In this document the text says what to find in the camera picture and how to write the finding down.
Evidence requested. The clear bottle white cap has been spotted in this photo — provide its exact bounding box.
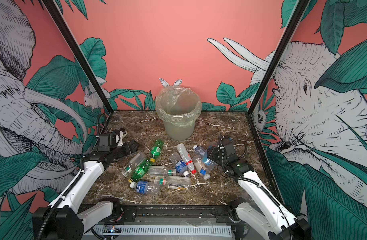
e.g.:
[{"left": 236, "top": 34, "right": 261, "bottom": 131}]
[{"left": 192, "top": 145, "right": 215, "bottom": 172}]

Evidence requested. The clear crushed bottle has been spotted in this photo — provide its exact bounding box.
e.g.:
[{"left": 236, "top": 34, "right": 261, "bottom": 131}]
[{"left": 122, "top": 152, "right": 146, "bottom": 177}]

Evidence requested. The green soda bottle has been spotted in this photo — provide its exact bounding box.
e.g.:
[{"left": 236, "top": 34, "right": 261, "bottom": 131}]
[
  {"left": 128, "top": 158, "right": 155, "bottom": 183},
  {"left": 150, "top": 139, "right": 164, "bottom": 162}
]

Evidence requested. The clear bottle green red label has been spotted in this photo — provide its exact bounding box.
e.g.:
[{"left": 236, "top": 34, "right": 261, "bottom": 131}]
[{"left": 154, "top": 176, "right": 191, "bottom": 190}]

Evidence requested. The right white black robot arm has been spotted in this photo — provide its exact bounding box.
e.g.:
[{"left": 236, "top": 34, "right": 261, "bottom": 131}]
[{"left": 207, "top": 146, "right": 311, "bottom": 240}]

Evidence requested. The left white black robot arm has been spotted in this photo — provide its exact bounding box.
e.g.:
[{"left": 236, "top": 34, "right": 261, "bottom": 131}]
[{"left": 32, "top": 140, "right": 140, "bottom": 240}]

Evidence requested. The grey mesh waste bin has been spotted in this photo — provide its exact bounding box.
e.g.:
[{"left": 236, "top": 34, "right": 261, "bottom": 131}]
[{"left": 156, "top": 86, "right": 202, "bottom": 141}]

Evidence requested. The clear plastic bin liner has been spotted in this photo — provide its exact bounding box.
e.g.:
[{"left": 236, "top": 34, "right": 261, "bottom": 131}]
[{"left": 155, "top": 86, "right": 202, "bottom": 128}]

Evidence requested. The small blue label bottle front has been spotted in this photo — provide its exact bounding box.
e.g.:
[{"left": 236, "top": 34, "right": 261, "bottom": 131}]
[{"left": 130, "top": 181, "right": 160, "bottom": 195}]

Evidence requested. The white bottle red label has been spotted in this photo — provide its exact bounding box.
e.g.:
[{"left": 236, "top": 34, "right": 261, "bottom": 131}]
[{"left": 177, "top": 143, "right": 196, "bottom": 175}]

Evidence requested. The blue label bottle white cap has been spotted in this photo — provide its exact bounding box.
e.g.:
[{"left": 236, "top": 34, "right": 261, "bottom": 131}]
[{"left": 169, "top": 152, "right": 189, "bottom": 177}]

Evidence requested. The clear bottle green cap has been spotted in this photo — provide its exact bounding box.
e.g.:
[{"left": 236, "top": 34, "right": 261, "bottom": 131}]
[{"left": 148, "top": 166, "right": 177, "bottom": 177}]

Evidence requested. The upright green soda bottle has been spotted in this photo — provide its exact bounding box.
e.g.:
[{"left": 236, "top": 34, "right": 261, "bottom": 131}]
[{"left": 150, "top": 139, "right": 164, "bottom": 162}]

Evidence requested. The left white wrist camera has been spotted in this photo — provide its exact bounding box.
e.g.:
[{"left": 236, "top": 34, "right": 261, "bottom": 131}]
[{"left": 114, "top": 128, "right": 127, "bottom": 146}]

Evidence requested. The black front rail frame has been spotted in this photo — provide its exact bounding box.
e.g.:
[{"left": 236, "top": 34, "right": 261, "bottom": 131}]
[{"left": 78, "top": 204, "right": 247, "bottom": 240}]

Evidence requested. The white slotted cable duct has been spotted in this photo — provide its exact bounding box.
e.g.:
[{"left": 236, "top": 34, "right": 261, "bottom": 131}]
[{"left": 93, "top": 225, "right": 233, "bottom": 237}]

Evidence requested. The left black frame post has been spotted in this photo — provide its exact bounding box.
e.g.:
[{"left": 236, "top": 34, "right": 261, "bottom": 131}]
[{"left": 42, "top": 0, "right": 114, "bottom": 114}]

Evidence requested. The black frame post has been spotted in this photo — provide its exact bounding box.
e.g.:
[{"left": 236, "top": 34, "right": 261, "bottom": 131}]
[
  {"left": 42, "top": 0, "right": 114, "bottom": 114},
  {"left": 247, "top": 0, "right": 309, "bottom": 117}
]

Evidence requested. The right black frame post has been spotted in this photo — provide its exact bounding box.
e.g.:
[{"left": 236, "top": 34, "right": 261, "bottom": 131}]
[{"left": 247, "top": 0, "right": 309, "bottom": 117}]

